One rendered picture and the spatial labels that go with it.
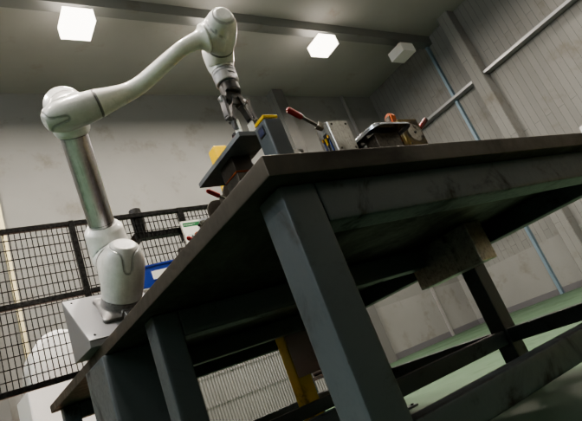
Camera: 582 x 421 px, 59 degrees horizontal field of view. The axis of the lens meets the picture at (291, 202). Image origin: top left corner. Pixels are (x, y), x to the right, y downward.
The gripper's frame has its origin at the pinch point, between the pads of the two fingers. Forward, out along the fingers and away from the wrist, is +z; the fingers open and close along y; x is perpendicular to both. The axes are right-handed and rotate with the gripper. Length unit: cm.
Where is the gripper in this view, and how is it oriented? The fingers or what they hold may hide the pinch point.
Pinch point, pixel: (246, 131)
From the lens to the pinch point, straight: 185.7
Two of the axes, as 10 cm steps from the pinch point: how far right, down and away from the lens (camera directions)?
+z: 3.5, 8.8, -3.1
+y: 7.0, -0.3, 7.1
